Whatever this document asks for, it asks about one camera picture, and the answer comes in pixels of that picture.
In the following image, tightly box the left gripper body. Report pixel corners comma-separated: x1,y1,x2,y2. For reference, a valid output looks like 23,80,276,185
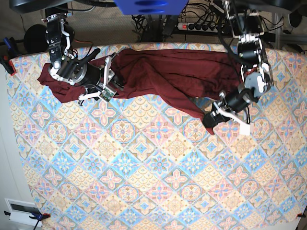
211,87,258,125

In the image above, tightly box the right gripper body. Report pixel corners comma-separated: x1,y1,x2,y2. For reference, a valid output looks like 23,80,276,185
78,53,118,105

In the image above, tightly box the dark red t-shirt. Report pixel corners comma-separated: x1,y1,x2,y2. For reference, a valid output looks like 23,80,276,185
38,49,242,121

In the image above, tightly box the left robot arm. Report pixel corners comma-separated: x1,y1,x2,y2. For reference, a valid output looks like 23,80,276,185
202,0,301,128

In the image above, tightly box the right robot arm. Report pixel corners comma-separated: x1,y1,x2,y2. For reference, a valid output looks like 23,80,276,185
9,0,124,105

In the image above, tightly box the black round stool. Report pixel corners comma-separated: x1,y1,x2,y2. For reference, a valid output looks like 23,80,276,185
24,24,48,54

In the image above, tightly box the patterned tablecloth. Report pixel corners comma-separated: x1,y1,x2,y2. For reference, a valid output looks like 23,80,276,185
6,49,307,230

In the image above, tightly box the white power strip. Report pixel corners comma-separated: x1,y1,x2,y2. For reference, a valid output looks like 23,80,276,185
177,23,218,33

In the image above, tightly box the blue orange clamp upper left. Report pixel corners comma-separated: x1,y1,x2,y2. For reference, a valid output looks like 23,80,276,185
0,37,16,76

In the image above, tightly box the blue orange clamp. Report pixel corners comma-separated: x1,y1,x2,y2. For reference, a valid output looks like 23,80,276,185
4,211,50,221
0,37,16,76

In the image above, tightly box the orange clamp lower right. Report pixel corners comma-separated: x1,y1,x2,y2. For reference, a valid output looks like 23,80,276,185
296,213,306,218

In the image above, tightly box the blue orange clamp lower left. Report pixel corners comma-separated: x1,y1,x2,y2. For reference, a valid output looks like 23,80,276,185
4,211,50,221

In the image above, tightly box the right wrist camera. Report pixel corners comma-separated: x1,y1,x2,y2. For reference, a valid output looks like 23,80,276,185
98,88,118,103

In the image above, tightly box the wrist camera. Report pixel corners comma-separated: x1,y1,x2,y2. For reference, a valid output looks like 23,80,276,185
239,123,254,136
98,88,118,103

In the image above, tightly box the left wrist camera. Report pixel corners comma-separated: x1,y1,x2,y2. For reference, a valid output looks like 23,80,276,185
239,123,254,136

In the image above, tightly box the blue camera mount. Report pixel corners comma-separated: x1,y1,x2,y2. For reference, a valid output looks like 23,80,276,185
114,0,188,15

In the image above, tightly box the white wall vent box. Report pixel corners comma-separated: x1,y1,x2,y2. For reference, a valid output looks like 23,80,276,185
4,198,39,227

